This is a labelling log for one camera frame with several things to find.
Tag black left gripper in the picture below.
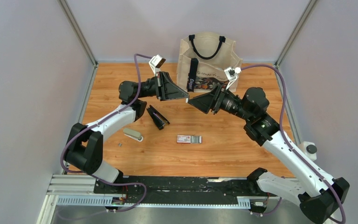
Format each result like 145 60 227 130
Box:
138 72 188 101

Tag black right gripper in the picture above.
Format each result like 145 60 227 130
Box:
187 82 253 122

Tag black stapler base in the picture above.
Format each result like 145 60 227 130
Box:
146 105 170 130

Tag red staples box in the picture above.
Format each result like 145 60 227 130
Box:
177 135 202 144

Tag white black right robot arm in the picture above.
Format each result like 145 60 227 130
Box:
188 85 350 224

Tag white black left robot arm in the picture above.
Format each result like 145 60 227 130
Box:
61 71 189 194

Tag beige canvas tote bag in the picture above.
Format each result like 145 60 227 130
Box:
176 32 243 92

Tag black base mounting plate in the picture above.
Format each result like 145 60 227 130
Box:
94 175 268 205

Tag white plastic bottle black cap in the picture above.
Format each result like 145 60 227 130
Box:
298 141 317 161

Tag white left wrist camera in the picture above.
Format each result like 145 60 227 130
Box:
148 54 166 76

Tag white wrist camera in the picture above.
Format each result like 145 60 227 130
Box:
224 67 241 90
148 54 166 76

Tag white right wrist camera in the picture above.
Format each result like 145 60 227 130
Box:
224 67 241 90

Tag aluminium frame rail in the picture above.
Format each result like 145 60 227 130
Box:
47 175 279 217

